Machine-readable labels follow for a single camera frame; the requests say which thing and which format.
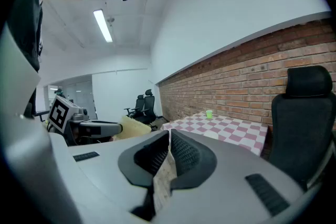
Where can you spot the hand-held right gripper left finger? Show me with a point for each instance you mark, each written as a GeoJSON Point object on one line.
{"type": "Point", "coordinates": [105, 170]}

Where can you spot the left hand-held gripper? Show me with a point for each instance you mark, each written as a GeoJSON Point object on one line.
{"type": "Point", "coordinates": [60, 115]}

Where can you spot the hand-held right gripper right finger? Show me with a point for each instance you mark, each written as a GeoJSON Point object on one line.
{"type": "Point", "coordinates": [223, 191]}

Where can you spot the green cup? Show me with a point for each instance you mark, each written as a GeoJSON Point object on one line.
{"type": "Point", "coordinates": [209, 114]}

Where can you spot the black office chair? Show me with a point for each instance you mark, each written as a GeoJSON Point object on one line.
{"type": "Point", "coordinates": [302, 126]}
{"type": "Point", "coordinates": [150, 110]}
{"type": "Point", "coordinates": [136, 110]}

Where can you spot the pink white checkered tablecloth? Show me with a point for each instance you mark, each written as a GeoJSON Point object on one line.
{"type": "Point", "coordinates": [223, 131]}

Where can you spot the long ceiling light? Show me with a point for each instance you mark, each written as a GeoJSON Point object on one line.
{"type": "Point", "coordinates": [103, 25]}

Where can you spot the small ceiling sensor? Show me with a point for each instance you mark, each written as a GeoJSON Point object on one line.
{"type": "Point", "coordinates": [110, 20]}

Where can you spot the person's black clothing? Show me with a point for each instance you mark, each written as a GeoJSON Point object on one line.
{"type": "Point", "coordinates": [26, 34]}

